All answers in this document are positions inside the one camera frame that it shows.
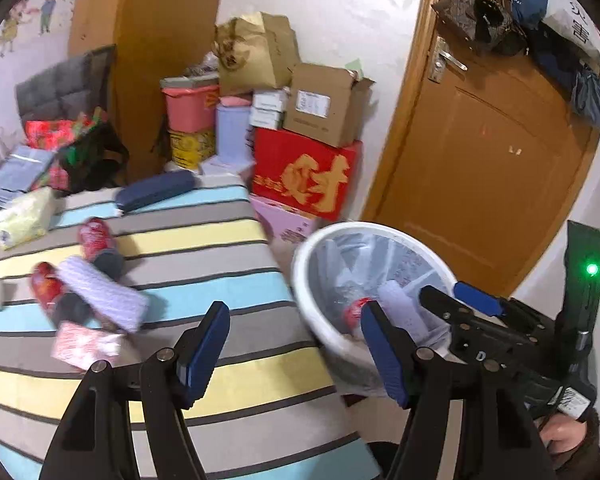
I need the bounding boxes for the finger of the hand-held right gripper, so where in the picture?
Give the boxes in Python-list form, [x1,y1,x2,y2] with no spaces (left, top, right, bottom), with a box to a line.
[452,282,556,333]
[419,285,481,329]

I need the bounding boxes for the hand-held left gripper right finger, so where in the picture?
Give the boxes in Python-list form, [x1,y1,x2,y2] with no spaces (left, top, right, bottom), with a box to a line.
[360,300,556,480]

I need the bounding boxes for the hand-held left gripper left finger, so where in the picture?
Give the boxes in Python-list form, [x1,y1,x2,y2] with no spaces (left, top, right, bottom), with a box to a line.
[39,300,232,480]

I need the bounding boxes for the patterned paper cup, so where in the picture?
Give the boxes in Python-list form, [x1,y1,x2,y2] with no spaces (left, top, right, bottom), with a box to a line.
[377,280,433,346]

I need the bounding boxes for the white plastic bin with liner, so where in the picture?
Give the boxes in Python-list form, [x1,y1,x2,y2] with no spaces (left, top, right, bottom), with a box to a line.
[291,221,458,398]

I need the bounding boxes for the purple knit cloth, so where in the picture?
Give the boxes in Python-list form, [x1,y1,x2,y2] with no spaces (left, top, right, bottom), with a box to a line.
[55,255,151,333]

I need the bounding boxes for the red white drink carton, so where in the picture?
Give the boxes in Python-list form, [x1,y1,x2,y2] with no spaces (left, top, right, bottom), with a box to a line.
[50,321,126,373]

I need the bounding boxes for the red drink can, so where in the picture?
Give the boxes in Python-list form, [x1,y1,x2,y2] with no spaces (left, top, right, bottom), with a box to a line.
[30,261,93,328]
[77,217,126,277]

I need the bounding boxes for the person's right forearm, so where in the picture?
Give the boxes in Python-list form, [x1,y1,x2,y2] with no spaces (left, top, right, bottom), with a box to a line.
[555,407,600,476]

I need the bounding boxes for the person's right hand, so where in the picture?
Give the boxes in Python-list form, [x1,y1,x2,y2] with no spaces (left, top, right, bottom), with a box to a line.
[537,417,588,461]

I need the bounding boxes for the striped tablecloth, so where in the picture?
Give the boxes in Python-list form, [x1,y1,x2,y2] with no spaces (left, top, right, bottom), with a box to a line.
[0,182,381,480]

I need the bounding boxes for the person's dark trousers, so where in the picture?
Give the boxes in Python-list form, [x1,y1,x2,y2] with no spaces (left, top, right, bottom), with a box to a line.
[367,440,401,480]

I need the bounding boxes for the wooden door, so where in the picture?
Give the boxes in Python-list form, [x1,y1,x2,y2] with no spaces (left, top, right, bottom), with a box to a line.
[362,0,600,301]

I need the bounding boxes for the dark blue case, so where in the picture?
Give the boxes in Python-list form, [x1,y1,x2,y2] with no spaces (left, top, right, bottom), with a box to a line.
[115,169,196,217]

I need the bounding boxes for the red gift box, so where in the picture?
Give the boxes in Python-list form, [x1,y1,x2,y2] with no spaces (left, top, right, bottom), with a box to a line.
[251,127,363,221]

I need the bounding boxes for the yellow patterned box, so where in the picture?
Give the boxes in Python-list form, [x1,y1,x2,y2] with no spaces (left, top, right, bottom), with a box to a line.
[167,127,217,171]

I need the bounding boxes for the light blue round box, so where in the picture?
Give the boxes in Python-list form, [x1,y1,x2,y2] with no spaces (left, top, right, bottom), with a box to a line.
[215,102,256,166]

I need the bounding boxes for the yellow green tissue pack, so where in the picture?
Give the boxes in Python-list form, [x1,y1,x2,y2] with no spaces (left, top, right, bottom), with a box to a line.
[0,186,61,251]

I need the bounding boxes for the black bag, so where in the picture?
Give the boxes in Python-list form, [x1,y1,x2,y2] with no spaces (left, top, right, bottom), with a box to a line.
[55,120,131,196]

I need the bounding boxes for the open cardboard box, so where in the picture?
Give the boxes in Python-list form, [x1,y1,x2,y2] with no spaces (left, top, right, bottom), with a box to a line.
[282,62,376,148]

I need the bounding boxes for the small white box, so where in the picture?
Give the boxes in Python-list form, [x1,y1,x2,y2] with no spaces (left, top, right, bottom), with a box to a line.
[249,107,285,131]
[251,89,292,111]

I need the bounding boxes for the pink storage box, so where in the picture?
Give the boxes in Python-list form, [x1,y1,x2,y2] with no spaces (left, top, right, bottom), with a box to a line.
[161,85,221,133]

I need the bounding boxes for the dark navy hanging bag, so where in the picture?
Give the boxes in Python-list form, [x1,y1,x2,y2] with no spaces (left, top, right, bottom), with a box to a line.
[525,25,586,91]

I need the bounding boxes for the folded blue cloth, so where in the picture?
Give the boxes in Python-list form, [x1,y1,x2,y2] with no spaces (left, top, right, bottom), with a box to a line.
[0,145,56,208]

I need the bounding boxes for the red plaid cloth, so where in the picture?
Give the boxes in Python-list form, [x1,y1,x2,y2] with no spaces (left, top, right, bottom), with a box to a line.
[24,107,108,191]

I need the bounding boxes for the tray of small items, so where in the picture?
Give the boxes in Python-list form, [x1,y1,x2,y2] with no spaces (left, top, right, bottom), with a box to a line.
[160,62,221,92]

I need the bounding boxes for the brown handbag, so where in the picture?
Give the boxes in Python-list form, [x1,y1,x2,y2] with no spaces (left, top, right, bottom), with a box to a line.
[431,0,528,57]

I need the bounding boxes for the white printed bag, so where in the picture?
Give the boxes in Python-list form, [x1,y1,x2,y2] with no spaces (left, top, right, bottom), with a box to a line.
[535,0,600,71]

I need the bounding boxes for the tan paper gift bag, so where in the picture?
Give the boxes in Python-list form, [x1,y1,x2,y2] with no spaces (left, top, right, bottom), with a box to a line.
[215,11,301,97]

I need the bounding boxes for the grey padded chair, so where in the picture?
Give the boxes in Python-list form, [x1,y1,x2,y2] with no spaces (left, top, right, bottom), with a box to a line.
[15,44,117,123]

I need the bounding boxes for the wooden wardrobe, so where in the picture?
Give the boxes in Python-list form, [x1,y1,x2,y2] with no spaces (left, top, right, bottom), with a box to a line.
[67,0,231,186]

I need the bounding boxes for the metal door handle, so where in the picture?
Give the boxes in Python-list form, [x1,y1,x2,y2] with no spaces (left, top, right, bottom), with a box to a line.
[428,37,468,83]

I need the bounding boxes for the cartoon wall sticker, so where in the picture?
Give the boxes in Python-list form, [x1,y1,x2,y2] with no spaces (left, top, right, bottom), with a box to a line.
[0,0,81,58]

